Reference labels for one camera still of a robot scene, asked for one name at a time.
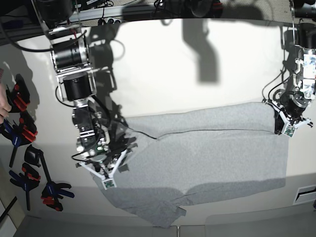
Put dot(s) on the black strip at corner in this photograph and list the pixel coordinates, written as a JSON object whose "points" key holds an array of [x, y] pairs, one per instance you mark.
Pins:
{"points": [[6, 211]]}

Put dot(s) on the lower left blue clamp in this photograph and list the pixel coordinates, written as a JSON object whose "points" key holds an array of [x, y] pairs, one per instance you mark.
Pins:
{"points": [[28, 180]]}

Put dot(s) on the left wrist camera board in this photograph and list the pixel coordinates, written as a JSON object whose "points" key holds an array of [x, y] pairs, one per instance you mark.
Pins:
{"points": [[288, 130]]}

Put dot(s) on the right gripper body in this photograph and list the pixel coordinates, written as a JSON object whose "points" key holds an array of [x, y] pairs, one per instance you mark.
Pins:
{"points": [[100, 160]]}

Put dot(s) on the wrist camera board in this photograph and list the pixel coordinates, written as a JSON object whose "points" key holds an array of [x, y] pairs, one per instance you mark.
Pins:
{"points": [[108, 183], [288, 130]]}

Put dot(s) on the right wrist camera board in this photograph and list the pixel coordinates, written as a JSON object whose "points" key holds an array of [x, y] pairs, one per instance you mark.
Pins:
{"points": [[108, 183]]}

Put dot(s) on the grey T-shirt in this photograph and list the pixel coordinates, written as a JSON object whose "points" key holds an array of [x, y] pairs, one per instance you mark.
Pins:
{"points": [[202, 156]]}

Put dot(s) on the long black bar clamp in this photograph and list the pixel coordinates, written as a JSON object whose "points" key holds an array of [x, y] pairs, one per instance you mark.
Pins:
{"points": [[53, 192]]}

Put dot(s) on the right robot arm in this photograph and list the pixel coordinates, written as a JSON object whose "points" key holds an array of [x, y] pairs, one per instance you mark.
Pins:
{"points": [[75, 74]]}

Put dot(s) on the blue red clamp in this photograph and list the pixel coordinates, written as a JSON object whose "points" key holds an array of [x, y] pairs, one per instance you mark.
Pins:
{"points": [[20, 135], [18, 97]]}

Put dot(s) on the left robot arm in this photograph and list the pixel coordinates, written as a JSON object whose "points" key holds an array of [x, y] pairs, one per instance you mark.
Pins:
{"points": [[303, 77]]}

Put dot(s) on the person hand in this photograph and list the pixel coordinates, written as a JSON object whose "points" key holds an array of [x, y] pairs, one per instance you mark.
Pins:
{"points": [[5, 107]]}

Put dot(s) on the top blue red clamp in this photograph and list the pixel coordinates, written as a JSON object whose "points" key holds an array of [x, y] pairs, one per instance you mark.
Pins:
{"points": [[18, 97]]}

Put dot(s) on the white floor vent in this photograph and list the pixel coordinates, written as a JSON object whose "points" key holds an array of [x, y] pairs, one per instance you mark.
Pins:
{"points": [[305, 194]]}

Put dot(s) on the aluminium rail frame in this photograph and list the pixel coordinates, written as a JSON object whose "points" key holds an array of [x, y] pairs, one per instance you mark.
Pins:
{"points": [[32, 30]]}

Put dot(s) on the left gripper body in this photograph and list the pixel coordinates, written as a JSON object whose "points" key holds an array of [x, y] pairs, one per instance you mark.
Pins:
{"points": [[294, 104]]}

